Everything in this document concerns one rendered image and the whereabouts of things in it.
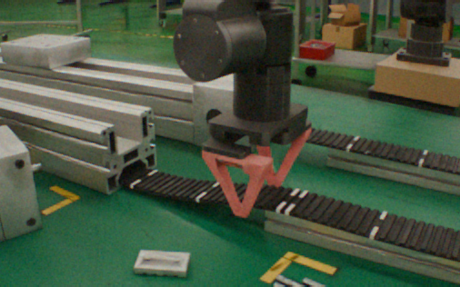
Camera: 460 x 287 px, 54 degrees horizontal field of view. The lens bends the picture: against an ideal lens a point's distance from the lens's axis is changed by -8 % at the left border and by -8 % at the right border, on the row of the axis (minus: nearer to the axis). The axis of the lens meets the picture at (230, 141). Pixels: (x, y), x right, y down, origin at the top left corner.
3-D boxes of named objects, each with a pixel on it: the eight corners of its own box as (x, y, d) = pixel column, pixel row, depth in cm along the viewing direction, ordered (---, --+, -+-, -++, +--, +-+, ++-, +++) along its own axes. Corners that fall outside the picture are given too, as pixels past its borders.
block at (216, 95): (283, 130, 79) (285, 74, 76) (246, 157, 69) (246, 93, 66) (235, 121, 84) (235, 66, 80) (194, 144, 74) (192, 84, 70)
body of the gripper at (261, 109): (206, 139, 47) (205, 64, 45) (255, 111, 55) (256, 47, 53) (266, 153, 44) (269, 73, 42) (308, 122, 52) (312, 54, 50)
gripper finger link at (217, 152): (201, 216, 50) (199, 130, 46) (235, 189, 55) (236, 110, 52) (260, 234, 46) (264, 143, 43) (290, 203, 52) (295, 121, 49)
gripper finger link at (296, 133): (226, 196, 54) (226, 115, 50) (256, 173, 59) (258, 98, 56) (282, 212, 50) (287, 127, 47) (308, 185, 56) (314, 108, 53)
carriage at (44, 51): (93, 70, 95) (90, 37, 92) (51, 84, 86) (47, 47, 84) (44, 64, 103) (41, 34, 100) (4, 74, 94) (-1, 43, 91)
